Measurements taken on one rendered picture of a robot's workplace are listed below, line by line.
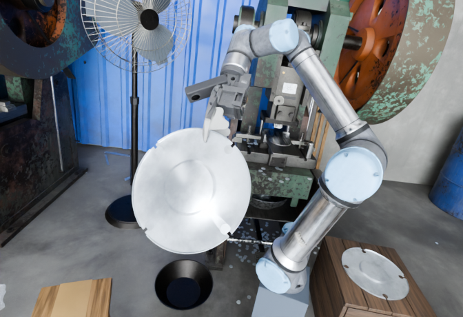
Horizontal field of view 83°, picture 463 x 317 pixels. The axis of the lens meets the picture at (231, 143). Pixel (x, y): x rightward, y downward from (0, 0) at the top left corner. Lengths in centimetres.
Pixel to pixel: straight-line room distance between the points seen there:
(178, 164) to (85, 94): 239
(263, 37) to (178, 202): 46
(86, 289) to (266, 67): 121
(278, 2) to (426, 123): 247
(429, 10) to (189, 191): 109
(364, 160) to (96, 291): 103
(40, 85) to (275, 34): 171
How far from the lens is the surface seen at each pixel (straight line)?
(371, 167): 65
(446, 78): 342
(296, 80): 144
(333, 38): 143
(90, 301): 122
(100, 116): 295
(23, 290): 178
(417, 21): 128
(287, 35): 70
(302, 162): 153
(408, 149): 348
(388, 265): 161
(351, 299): 136
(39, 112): 214
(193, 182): 63
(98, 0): 152
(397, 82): 130
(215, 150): 63
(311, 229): 77
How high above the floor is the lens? 128
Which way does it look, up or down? 22 degrees down
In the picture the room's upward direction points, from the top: 9 degrees clockwise
